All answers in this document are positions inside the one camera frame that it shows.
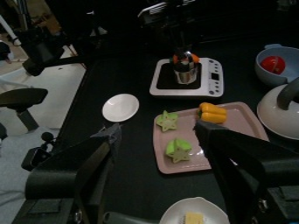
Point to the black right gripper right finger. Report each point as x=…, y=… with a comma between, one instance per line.
x=238, y=157

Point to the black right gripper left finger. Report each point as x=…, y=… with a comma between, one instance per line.
x=96, y=163

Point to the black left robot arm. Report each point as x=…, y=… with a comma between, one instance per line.
x=168, y=17

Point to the small white round plate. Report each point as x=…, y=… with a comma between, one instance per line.
x=121, y=107

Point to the pink rectangular tray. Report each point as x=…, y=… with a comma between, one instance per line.
x=241, y=121

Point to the green starfruit toy piece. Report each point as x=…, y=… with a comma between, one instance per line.
x=178, y=151

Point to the yellow toy bell pepper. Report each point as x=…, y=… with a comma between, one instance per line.
x=213, y=113

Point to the white toy kettle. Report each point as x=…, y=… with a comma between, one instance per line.
x=278, y=115

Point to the white bowl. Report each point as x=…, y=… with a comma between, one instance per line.
x=206, y=208

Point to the pale green star fruit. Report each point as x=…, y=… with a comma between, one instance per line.
x=168, y=121

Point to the yellow toy butter block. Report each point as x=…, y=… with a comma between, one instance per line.
x=194, y=218

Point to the white toy induction cooker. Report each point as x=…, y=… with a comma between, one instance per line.
x=213, y=77

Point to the light blue bowl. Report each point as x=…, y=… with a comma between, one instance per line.
x=273, y=78

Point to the black office chair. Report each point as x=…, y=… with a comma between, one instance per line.
x=22, y=97

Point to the silver metal toy pot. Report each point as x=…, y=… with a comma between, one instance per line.
x=185, y=73

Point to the red toy tomato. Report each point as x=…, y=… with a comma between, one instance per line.
x=273, y=64

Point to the orange toy carrot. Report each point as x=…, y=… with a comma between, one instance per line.
x=196, y=57

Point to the black camera on mount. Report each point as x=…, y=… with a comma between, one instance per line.
x=36, y=157

